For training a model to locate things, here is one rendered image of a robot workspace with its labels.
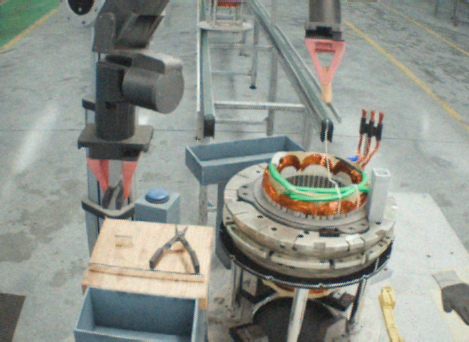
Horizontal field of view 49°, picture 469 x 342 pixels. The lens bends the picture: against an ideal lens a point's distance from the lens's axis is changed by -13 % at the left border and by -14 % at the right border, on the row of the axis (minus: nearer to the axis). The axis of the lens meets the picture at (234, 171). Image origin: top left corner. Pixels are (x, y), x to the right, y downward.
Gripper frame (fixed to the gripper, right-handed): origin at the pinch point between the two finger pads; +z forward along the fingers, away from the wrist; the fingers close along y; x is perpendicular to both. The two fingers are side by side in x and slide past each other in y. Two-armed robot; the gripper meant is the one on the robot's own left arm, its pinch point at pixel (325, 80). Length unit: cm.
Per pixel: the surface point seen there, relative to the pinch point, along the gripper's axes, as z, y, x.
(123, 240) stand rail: 27.0, -11.4, 29.8
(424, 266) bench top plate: 42, 48, -28
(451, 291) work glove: 45, 36, -34
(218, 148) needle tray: 13.4, 32.3, 24.9
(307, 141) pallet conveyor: 13, 184, 17
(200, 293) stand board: 32.3, -18.0, 15.2
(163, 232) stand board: 26.2, -4.9, 25.1
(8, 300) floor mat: 88, 101, 137
